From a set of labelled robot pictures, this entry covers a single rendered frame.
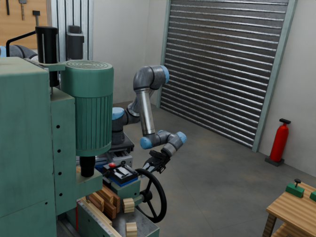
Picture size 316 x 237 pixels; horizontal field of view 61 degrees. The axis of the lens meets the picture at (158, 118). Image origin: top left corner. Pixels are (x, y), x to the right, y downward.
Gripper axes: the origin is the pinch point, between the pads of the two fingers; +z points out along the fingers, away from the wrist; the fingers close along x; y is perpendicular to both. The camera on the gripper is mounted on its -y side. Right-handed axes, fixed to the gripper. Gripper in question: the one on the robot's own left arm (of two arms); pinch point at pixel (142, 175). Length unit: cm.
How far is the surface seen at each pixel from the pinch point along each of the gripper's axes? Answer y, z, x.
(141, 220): -17.3, 20.9, -29.6
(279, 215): 67, -50, -54
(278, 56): 87, -249, 43
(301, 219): 71, -58, -65
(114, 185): -22.3, 17.8, -10.7
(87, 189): -36.1, 27.8, -13.8
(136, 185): -15.6, 10.6, -14.1
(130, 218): -18.7, 23.4, -25.9
